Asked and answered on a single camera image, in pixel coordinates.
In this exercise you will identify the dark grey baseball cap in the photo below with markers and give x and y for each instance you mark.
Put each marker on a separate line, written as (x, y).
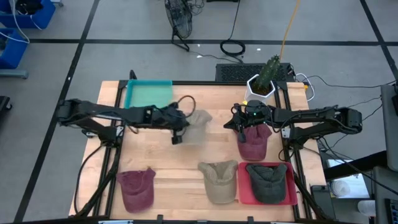
(267, 186)

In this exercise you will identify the black aluminium table frame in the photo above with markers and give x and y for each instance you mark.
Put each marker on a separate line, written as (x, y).
(199, 83)

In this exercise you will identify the green cactus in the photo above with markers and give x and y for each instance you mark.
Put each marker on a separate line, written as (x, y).
(267, 73)

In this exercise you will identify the white hexagonal plant pot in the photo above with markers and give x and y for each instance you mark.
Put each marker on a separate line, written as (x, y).
(250, 91)

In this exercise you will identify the grey cart base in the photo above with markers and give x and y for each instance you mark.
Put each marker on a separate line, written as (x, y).
(14, 74)

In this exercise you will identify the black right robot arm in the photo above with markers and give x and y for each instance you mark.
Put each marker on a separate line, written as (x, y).
(311, 116)

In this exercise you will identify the red plastic tray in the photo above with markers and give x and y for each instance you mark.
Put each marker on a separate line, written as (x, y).
(242, 189)

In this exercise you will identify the grey desk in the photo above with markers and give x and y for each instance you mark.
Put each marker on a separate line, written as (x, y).
(384, 186)

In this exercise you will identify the green plastic tray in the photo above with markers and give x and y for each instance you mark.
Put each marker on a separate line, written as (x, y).
(146, 93)

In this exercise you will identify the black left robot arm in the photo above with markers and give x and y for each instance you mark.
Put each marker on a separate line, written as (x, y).
(102, 111)

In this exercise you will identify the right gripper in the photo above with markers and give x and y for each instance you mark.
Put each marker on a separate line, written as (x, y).
(255, 113)

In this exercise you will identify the blue storage bin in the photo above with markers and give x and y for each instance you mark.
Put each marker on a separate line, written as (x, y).
(15, 53)
(43, 18)

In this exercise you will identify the black caster base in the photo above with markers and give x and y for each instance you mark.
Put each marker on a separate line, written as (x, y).
(3, 102)

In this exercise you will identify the white sheet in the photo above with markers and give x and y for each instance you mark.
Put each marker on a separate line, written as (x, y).
(357, 188)

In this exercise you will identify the laptop keyboard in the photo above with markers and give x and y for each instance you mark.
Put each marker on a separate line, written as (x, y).
(392, 213)

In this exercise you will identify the white cup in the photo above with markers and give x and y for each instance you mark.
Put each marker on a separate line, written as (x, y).
(367, 208)

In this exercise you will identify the beige baseball cap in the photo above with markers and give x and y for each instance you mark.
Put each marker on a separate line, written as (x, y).
(219, 186)
(200, 127)

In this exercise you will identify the black floor fan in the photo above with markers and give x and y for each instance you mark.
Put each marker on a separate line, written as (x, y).
(178, 18)

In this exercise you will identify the black computer case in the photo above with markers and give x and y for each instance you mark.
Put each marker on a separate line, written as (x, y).
(236, 72)

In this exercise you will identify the maroon baseball cap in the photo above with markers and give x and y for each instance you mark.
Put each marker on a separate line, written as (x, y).
(136, 193)
(255, 146)

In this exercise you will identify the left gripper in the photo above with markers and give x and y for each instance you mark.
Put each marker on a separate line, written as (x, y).
(171, 119)

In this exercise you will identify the black beam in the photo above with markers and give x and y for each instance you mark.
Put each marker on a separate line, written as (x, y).
(357, 165)

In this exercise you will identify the grey cabinet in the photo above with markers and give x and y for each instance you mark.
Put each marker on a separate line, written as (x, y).
(390, 130)

